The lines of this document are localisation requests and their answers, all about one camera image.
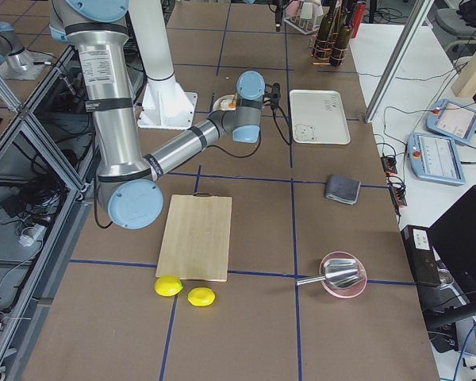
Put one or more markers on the blue teach pendant near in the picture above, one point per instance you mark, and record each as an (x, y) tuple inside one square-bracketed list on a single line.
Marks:
[(435, 158)]

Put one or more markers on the grey folded cloth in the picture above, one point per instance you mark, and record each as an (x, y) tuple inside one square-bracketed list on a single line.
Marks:
[(342, 189)]

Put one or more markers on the yellow lemon half left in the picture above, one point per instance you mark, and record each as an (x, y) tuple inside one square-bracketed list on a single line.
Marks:
[(168, 286)]

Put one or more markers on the copper wire bottle rack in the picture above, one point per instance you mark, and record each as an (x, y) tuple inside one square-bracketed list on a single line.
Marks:
[(328, 52)]

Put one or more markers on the black laptop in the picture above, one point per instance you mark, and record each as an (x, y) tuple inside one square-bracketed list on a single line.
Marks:
[(453, 236)]

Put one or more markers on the yellow lemon half right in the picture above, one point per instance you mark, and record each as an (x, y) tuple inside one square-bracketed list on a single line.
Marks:
[(201, 296)]

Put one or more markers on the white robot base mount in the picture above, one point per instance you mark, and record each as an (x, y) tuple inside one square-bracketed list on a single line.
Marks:
[(165, 104)]

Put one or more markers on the dark wine bottle lower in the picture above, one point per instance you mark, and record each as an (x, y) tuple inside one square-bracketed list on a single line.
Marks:
[(342, 39)]

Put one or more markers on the black computer box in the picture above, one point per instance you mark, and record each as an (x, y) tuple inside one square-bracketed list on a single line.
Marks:
[(421, 259)]

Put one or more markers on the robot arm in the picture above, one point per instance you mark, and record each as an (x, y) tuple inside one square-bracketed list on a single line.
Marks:
[(16, 61), (126, 184)]

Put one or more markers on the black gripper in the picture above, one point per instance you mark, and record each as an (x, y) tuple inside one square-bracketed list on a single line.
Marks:
[(233, 104)]

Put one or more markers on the cream bear tray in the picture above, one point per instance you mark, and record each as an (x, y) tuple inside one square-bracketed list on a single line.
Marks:
[(317, 117)]

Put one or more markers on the dark wine bottle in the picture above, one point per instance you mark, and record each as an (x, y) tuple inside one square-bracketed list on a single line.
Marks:
[(342, 39), (324, 32)]

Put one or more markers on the metal scoop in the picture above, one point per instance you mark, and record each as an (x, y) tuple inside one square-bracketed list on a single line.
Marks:
[(337, 273)]

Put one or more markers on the red bottle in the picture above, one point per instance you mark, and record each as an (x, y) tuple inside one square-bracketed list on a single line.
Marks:
[(358, 15)]

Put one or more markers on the wooden cutting board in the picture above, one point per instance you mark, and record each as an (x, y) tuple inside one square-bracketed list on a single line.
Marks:
[(196, 238)]

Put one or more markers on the blue teach pendant far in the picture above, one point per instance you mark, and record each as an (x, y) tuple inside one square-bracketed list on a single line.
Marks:
[(453, 120)]

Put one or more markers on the fried egg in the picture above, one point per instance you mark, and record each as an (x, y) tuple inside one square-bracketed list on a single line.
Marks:
[(228, 104)]

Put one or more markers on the aluminium frame post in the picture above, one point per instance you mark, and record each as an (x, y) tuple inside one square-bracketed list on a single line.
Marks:
[(414, 22)]

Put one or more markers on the white round plate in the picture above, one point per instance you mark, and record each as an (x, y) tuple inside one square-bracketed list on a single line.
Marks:
[(216, 105)]

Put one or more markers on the pink bowl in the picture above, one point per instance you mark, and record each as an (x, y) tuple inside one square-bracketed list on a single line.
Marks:
[(352, 291)]

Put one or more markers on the blue teach pendant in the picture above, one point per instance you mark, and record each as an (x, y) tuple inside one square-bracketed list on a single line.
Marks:
[(435, 158), (453, 120)]

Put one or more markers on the yellow lemon half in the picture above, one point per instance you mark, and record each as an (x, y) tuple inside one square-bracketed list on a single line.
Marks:
[(168, 286), (201, 296)]

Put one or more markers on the black power strip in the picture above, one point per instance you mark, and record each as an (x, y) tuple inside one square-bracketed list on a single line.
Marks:
[(395, 183)]

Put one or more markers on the dark wine bottle upper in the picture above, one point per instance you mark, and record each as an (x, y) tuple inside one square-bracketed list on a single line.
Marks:
[(324, 32)]

